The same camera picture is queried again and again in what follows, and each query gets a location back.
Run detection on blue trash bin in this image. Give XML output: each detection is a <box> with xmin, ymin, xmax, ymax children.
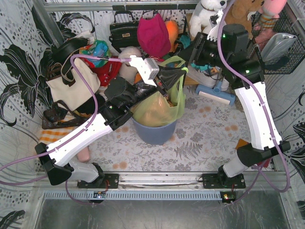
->
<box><xmin>132</xmin><ymin>118</ymin><xmax>177</xmax><ymax>146</ymax></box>

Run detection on black leather handbag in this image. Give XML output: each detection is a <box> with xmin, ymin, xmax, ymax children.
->
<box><xmin>109</xmin><ymin>10</ymin><xmax>140</xmax><ymax>53</ymax></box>

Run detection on purple orange sock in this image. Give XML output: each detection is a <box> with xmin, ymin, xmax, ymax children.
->
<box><xmin>235</xmin><ymin>139</ymin><xmax>272</xmax><ymax>168</ymax></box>

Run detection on orange white checkered cloth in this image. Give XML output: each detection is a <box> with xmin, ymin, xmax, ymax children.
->
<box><xmin>39</xmin><ymin>127</ymin><xmax>76</xmax><ymax>145</ymax></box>

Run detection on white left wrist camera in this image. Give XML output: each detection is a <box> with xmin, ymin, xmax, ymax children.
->
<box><xmin>129</xmin><ymin>55</ymin><xmax>159</xmax><ymax>87</ymax></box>

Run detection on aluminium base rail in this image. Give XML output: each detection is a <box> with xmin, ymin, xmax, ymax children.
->
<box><xmin>35</xmin><ymin>171</ymin><xmax>286</xmax><ymax>202</ymax></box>

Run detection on brown teddy bear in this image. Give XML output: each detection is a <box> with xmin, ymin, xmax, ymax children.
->
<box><xmin>225</xmin><ymin>0</ymin><xmax>264</xmax><ymax>40</ymax></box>

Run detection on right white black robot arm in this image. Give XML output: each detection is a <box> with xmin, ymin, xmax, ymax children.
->
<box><xmin>179</xmin><ymin>24</ymin><xmax>290</xmax><ymax>188</ymax></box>

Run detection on white sneakers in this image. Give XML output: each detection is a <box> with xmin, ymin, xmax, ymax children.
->
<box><xmin>187</xmin><ymin>66</ymin><xmax>229</xmax><ymax>91</ymax></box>

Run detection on white plush dog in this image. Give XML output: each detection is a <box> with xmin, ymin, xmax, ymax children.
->
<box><xmin>189</xmin><ymin>0</ymin><xmax>227</xmax><ymax>38</ymax></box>

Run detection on pink plush toy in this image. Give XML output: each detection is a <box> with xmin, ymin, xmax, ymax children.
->
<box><xmin>258</xmin><ymin>0</ymin><xmax>287</xmax><ymax>24</ymax></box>

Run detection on pink round object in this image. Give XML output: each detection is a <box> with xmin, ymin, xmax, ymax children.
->
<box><xmin>77</xmin><ymin>147</ymin><xmax>91</xmax><ymax>163</ymax></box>

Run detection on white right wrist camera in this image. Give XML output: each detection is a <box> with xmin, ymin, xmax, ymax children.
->
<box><xmin>207</xmin><ymin>9</ymin><xmax>224</xmax><ymax>42</ymax></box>

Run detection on cream canvas tote bag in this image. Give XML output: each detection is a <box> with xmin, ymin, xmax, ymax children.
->
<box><xmin>47</xmin><ymin>58</ymin><xmax>100</xmax><ymax>110</ymax></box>

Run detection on green plastic trash bag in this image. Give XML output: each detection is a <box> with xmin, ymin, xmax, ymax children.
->
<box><xmin>132</xmin><ymin>56</ymin><xmax>188</xmax><ymax>127</ymax></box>

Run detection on teal folded cloth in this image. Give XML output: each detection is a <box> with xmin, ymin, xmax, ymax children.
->
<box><xmin>179</xmin><ymin>35</ymin><xmax>191</xmax><ymax>49</ymax></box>

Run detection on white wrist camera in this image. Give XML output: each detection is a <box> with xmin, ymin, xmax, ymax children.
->
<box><xmin>207</xmin><ymin>9</ymin><xmax>224</xmax><ymax>42</ymax></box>
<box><xmin>129</xmin><ymin>55</ymin><xmax>159</xmax><ymax>87</ymax></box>

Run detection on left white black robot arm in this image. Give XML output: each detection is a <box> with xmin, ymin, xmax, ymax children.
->
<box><xmin>35</xmin><ymin>67</ymin><xmax>188</xmax><ymax>186</ymax></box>

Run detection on black wire basket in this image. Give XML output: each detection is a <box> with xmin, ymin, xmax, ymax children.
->
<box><xmin>252</xmin><ymin>11</ymin><xmax>305</xmax><ymax>75</ymax></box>

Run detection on black metal shelf rack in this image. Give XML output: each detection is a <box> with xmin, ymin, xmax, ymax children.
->
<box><xmin>178</xmin><ymin>13</ymin><xmax>260</xmax><ymax>89</ymax></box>

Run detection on orange plush toy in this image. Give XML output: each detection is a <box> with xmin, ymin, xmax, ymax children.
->
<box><xmin>165</xmin><ymin>20</ymin><xmax>179</xmax><ymax>52</ymax></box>

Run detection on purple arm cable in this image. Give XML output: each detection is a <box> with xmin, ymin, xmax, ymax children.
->
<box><xmin>0</xmin><ymin>54</ymin><xmax>132</xmax><ymax>207</ymax></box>
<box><xmin>217</xmin><ymin>0</ymin><xmax>291</xmax><ymax>206</ymax></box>

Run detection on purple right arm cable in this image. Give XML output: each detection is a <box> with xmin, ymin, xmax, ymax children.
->
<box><xmin>217</xmin><ymin>0</ymin><xmax>291</xmax><ymax>206</ymax></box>

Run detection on magenta fabric bag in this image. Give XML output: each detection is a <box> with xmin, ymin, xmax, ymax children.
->
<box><xmin>137</xmin><ymin>13</ymin><xmax>171</xmax><ymax>57</ymax></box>

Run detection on silver pouch in basket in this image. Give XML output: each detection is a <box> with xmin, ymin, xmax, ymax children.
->
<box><xmin>261</xmin><ymin>33</ymin><xmax>297</xmax><ymax>62</ymax></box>

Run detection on pink white plush pig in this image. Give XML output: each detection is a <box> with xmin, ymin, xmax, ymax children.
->
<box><xmin>148</xmin><ymin>56</ymin><xmax>164</xmax><ymax>62</ymax></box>

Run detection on colorful printed bag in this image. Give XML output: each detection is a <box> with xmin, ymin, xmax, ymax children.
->
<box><xmin>79</xmin><ymin>40</ymin><xmax>112</xmax><ymax>68</ymax></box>

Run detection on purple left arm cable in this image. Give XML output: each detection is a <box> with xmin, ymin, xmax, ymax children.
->
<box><xmin>0</xmin><ymin>54</ymin><xmax>132</xmax><ymax>207</ymax></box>

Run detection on red cloth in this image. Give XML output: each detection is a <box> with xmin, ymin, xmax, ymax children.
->
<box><xmin>91</xmin><ymin>61</ymin><xmax>122</xmax><ymax>87</ymax></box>

